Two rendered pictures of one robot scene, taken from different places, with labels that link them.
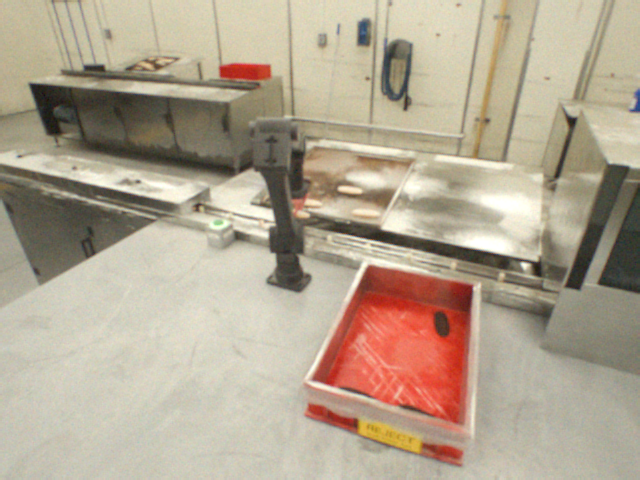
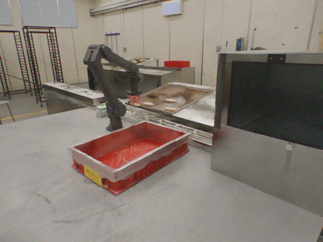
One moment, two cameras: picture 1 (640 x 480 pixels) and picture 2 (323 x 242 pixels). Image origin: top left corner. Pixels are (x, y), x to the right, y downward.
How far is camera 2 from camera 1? 0.70 m
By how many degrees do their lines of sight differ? 22
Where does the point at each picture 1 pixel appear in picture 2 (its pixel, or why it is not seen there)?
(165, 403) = (29, 154)
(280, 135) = (95, 49)
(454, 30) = (293, 41)
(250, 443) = (43, 170)
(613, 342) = (242, 164)
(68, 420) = not seen: outside the picture
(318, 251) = (136, 120)
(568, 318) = (219, 148)
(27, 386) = not seen: outside the picture
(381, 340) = (132, 152)
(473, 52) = not seen: hidden behind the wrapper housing
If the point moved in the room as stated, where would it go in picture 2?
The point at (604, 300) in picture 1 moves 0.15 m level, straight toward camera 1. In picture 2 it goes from (232, 135) to (200, 143)
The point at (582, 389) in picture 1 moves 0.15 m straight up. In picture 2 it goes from (215, 187) to (218, 151)
